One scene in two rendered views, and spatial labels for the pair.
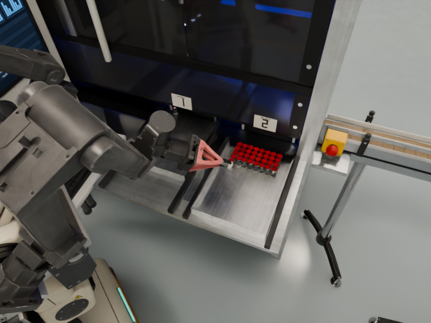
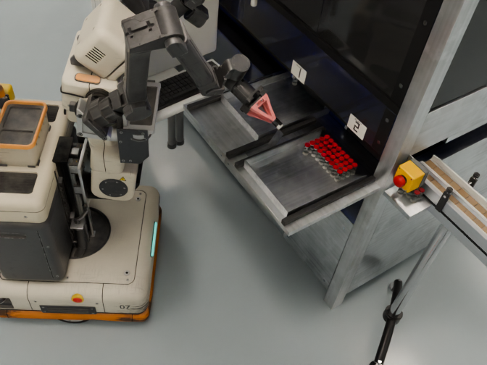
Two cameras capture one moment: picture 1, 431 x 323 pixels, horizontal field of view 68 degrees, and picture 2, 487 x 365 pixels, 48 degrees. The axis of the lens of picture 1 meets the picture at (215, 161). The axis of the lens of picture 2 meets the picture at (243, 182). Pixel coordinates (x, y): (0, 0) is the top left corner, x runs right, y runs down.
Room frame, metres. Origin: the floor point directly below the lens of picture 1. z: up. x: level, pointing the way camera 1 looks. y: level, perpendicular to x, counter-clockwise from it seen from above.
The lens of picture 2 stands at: (-0.59, -0.52, 2.30)
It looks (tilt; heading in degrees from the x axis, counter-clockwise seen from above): 49 degrees down; 27
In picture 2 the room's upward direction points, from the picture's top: 8 degrees clockwise
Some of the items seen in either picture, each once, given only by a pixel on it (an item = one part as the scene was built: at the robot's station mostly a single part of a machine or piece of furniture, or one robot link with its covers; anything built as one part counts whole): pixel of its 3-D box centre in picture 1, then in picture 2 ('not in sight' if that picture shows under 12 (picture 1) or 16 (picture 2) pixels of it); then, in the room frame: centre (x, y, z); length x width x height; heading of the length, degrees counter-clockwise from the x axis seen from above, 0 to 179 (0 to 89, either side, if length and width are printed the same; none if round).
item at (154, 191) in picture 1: (206, 167); (285, 142); (0.79, 0.04, 0.87); 0.70 x 0.48 x 0.02; 66
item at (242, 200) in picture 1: (244, 184); (304, 171); (0.68, -0.10, 0.90); 0.34 x 0.26 x 0.04; 155
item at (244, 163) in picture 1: (253, 166); (325, 161); (0.76, -0.14, 0.91); 0.18 x 0.02 x 0.05; 65
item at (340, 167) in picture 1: (331, 157); (410, 198); (0.82, -0.46, 0.87); 0.14 x 0.13 x 0.02; 156
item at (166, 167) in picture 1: (174, 138); (275, 103); (0.92, 0.16, 0.90); 0.34 x 0.26 x 0.04; 156
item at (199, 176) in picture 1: (194, 180); (264, 143); (0.70, 0.08, 0.91); 0.14 x 0.03 x 0.06; 155
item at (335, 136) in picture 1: (334, 141); (410, 175); (0.79, -0.42, 1.00); 0.08 x 0.07 x 0.07; 156
